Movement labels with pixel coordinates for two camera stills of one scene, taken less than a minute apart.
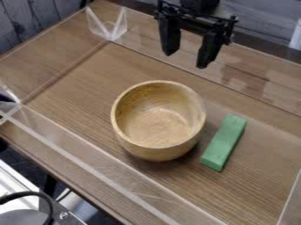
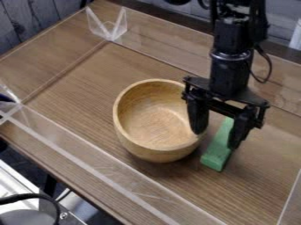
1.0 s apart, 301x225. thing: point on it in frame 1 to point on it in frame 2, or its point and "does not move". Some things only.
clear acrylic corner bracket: [110, 30] does not move
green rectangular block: [222, 146] does not move
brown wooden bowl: [158, 117] does not move
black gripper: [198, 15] to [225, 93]
